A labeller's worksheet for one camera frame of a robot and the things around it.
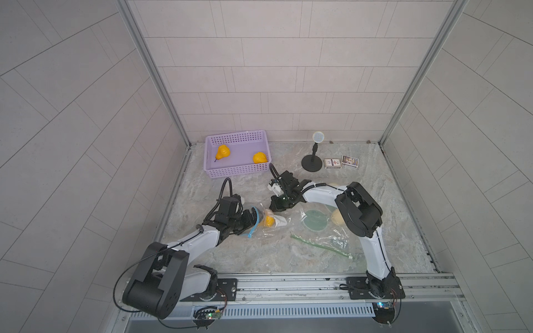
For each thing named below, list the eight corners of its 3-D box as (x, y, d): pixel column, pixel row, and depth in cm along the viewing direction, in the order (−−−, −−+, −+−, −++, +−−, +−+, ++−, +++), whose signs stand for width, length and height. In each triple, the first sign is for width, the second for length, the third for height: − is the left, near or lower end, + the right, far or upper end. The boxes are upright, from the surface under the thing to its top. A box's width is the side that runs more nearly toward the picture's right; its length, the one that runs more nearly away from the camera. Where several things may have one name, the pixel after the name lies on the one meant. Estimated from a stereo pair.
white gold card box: (324, 168, 108) (325, 166, 106) (323, 160, 111) (324, 158, 110) (342, 168, 108) (343, 166, 106) (340, 160, 111) (340, 158, 110)
